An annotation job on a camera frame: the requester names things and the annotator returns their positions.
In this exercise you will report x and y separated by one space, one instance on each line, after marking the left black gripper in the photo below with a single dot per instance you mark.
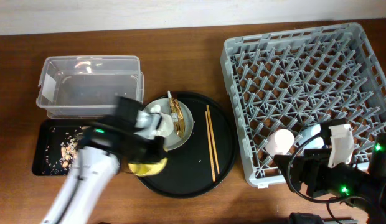
157 154

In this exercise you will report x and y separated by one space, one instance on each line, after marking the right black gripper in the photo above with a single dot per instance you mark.
316 164

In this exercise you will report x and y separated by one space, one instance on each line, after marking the yellow bowl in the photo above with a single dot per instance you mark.
143 170

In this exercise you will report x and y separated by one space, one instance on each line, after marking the blue cup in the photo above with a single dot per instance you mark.
308 133

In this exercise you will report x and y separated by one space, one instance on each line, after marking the pink cup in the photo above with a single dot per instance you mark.
279 142

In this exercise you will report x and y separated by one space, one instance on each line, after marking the food scraps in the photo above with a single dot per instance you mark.
61 149

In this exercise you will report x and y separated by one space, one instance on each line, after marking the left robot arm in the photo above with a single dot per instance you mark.
129 134

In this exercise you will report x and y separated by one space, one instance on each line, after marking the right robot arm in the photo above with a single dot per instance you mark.
349 185

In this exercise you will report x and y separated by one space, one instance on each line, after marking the grey dishwasher rack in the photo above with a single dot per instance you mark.
298 78

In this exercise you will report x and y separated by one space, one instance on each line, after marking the grey plate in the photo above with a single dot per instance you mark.
173 141

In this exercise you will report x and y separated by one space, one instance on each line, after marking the crumpled white napkin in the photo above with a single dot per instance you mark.
166 126

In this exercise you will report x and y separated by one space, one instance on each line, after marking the black object bottom edge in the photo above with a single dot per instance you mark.
305 218

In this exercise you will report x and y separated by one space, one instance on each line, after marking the gold snack wrapper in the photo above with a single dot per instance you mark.
176 115

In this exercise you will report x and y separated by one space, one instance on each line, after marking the round black tray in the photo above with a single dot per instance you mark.
188 173

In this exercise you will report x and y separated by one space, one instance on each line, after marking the wooden chopstick right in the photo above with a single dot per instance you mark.
213 139

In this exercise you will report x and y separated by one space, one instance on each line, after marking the clear plastic bin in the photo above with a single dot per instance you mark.
87 86

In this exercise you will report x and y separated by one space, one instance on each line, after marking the black rectangular tray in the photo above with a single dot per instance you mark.
38 161

